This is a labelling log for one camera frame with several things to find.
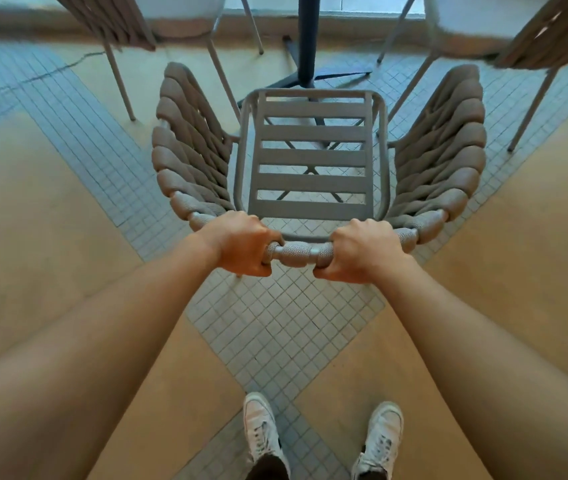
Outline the person's right hand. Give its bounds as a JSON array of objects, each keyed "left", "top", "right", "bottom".
[{"left": 313, "top": 218, "right": 417, "bottom": 284}]

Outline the person's left hand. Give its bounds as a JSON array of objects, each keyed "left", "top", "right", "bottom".
[{"left": 195, "top": 211, "right": 286, "bottom": 278}]

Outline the beige rope-woven slatted chair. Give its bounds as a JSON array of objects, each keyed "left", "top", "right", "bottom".
[{"left": 152, "top": 62, "right": 488, "bottom": 269}]

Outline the person's right forearm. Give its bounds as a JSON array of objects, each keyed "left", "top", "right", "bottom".
[{"left": 374, "top": 255, "right": 568, "bottom": 480}]

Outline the person's left forearm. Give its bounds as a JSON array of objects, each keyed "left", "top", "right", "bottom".
[{"left": 0, "top": 234, "right": 222, "bottom": 480}]

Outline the person's left white sneaker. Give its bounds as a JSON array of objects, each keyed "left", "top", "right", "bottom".
[{"left": 243, "top": 392, "right": 292, "bottom": 480}]

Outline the person's white sneaker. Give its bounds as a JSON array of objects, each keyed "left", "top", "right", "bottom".
[
  {"left": 243, "top": 392, "right": 292, "bottom": 480},
  {"left": 351, "top": 401, "right": 405, "bottom": 480}
]

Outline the person's right white sneaker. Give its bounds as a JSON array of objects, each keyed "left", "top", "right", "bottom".
[{"left": 351, "top": 401, "right": 405, "bottom": 480}]

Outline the beige woven chair with cushion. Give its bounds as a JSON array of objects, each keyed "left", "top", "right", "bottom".
[
  {"left": 377, "top": 0, "right": 568, "bottom": 153},
  {"left": 51, "top": 0, "right": 265, "bottom": 122}
]

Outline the black table pedestal base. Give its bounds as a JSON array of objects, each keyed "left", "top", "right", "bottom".
[{"left": 238, "top": 0, "right": 374, "bottom": 108}]

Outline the black cable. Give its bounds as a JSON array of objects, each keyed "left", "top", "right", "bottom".
[{"left": 0, "top": 51, "right": 107, "bottom": 93}]

